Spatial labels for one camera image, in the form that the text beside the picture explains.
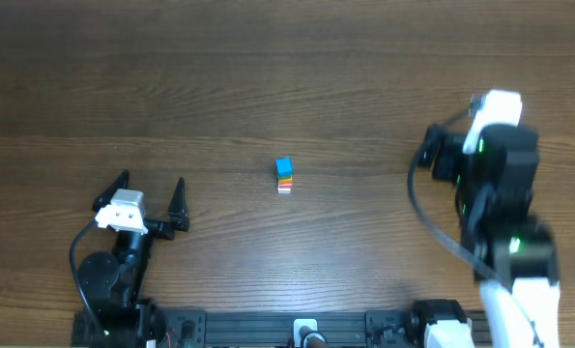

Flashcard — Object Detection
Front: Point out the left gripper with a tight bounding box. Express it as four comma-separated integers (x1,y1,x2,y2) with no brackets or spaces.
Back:
92,169,191,242

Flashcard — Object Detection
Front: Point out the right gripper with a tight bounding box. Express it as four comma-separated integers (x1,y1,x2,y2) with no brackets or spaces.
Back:
417,123,469,184

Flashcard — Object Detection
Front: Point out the blue cube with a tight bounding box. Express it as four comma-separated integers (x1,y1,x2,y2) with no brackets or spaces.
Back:
274,157,294,179

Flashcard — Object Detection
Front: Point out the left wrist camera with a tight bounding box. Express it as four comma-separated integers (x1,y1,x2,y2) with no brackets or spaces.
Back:
94,188,149,236

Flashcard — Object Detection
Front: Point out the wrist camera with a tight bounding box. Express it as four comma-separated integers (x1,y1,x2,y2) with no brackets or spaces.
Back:
462,89,525,156
94,188,149,236

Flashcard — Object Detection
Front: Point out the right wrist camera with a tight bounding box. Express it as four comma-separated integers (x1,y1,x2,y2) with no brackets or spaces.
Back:
462,89,525,156

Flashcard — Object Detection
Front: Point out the mounting rail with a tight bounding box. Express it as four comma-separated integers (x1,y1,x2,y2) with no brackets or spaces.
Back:
72,308,492,348

